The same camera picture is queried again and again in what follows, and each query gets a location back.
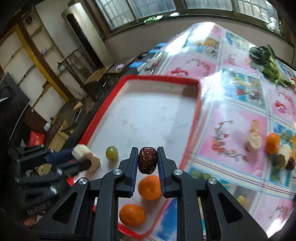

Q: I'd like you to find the round sugarcane piece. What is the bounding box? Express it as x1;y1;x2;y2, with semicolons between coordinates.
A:
245;132;262;152

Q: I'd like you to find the red jujube date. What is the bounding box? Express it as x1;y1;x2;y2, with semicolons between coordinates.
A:
285;157;296;171
137;147;158;175

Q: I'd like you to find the wooden school desk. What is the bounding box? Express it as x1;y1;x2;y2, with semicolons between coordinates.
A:
82;64;114;95

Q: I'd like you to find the fruit print plastic tablecloth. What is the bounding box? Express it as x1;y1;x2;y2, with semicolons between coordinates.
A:
153;22;295;240

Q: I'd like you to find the green leafy vegetable bunch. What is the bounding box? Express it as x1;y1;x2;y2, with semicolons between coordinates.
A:
249;44;291;88

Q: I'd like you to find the small sugarcane piece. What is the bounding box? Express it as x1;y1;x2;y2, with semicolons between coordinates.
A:
72;144;101;172

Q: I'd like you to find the silver standing air conditioner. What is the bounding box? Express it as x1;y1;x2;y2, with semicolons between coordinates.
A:
62;3;114;69

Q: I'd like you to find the orange mandarin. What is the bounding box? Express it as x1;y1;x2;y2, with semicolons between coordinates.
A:
119;204;146;227
265;133;280;155
138;175;162;201

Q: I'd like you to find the white plastic bag on sill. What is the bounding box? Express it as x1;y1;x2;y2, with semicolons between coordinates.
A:
266;17;279;33

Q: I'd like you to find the green cloth on sill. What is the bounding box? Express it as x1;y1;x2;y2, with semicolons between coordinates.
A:
144;15;163;25

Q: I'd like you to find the blue white mahjong tile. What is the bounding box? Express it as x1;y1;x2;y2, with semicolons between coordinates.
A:
128;61;143;69

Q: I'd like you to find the green grape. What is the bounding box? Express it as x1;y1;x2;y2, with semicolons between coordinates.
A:
105;146;118;160

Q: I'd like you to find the red rimmed white tray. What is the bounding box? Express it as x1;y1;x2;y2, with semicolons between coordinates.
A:
67;74;202;240

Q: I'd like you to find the long sugarcane piece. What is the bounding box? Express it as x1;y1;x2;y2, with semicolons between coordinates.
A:
276;144;292;169

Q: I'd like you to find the far pale round fruit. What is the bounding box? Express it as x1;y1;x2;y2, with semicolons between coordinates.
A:
290;80;296;89

